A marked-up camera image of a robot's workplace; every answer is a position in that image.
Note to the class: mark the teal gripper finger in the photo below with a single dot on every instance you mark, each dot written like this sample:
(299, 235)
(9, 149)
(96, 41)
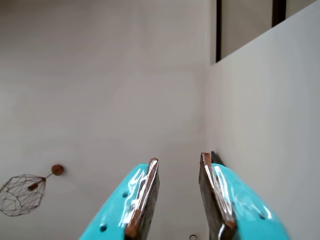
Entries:
(240, 205)
(117, 210)

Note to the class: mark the black window frame post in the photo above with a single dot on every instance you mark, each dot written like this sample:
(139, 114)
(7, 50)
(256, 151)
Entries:
(219, 30)
(278, 12)

